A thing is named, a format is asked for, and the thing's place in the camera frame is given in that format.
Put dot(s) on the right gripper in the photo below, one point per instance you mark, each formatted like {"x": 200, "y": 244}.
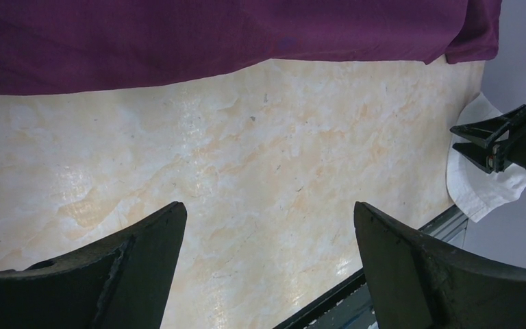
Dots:
{"x": 495, "y": 143}

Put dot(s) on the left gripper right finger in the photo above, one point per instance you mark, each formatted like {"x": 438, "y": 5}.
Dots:
{"x": 418, "y": 281}

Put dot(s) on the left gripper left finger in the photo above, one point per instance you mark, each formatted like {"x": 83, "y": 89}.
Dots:
{"x": 120, "y": 281}

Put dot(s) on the maroon wrap cloth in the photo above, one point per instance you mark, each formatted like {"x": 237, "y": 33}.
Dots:
{"x": 56, "y": 47}

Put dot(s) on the white crumpled cloth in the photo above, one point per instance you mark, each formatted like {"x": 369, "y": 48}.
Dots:
{"x": 473, "y": 191}

